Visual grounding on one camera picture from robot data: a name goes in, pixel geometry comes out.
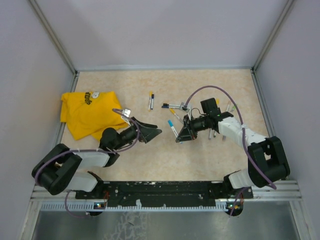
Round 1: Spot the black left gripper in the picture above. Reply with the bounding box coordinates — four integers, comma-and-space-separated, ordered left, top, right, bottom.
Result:
113, 116, 162, 151

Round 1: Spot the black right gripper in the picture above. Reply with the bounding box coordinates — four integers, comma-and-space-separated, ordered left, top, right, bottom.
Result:
176, 113, 210, 142

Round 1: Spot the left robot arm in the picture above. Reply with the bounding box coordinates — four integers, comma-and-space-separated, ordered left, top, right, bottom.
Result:
31, 117, 162, 199

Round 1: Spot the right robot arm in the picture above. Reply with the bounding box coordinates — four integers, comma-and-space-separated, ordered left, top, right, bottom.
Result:
175, 98, 291, 198

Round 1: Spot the yellow capped clear pen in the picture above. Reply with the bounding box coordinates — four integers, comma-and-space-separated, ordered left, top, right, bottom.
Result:
169, 108, 184, 124

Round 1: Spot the dark blue capped marker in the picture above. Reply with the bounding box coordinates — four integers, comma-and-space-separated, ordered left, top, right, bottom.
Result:
161, 105, 181, 109

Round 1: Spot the black eraser-cap white marker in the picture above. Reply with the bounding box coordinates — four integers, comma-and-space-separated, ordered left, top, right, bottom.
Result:
162, 103, 181, 108

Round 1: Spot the blue eraser-cap white marker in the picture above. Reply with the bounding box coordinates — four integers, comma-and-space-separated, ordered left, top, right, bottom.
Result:
150, 93, 155, 110

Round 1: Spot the pink capped white marker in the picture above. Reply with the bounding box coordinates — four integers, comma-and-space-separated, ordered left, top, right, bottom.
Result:
226, 101, 231, 112

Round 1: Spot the yellow t-shirt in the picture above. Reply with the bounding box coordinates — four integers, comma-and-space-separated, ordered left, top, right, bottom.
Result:
60, 91, 128, 141

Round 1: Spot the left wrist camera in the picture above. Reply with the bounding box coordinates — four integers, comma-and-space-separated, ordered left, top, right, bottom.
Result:
122, 108, 131, 118

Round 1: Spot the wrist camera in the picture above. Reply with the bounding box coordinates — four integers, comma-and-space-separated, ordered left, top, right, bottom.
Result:
179, 102, 192, 113
122, 108, 131, 118

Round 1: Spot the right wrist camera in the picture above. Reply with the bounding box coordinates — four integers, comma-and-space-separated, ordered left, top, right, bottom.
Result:
179, 102, 192, 113

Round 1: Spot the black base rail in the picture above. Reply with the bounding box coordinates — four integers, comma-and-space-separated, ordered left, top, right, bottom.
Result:
75, 181, 241, 208

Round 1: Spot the white cable duct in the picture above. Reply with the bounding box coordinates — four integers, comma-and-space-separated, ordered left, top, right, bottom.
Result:
39, 201, 236, 212

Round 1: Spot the left corner aluminium post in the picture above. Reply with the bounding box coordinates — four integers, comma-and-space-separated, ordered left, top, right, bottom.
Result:
27, 0, 77, 76

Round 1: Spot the corner aluminium post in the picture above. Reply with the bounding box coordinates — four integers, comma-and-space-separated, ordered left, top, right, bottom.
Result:
27, 0, 77, 76
251, 0, 296, 74

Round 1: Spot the right corner aluminium post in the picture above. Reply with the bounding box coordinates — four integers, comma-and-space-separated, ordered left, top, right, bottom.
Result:
251, 0, 296, 74

